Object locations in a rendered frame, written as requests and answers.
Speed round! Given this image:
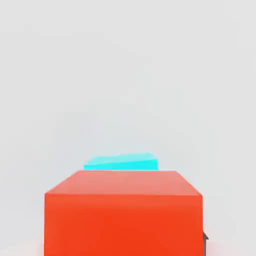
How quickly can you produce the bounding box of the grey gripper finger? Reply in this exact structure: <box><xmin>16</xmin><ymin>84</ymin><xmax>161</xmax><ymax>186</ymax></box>
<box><xmin>202</xmin><ymin>231</ymin><xmax>210</xmax><ymax>256</ymax></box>

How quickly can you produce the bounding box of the small red cube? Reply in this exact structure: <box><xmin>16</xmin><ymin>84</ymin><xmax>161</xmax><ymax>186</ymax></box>
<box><xmin>43</xmin><ymin>170</ymin><xmax>204</xmax><ymax>256</ymax></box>

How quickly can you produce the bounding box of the small cyan cube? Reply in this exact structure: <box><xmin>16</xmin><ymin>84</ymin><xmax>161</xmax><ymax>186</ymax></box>
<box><xmin>83</xmin><ymin>152</ymin><xmax>159</xmax><ymax>172</ymax></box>

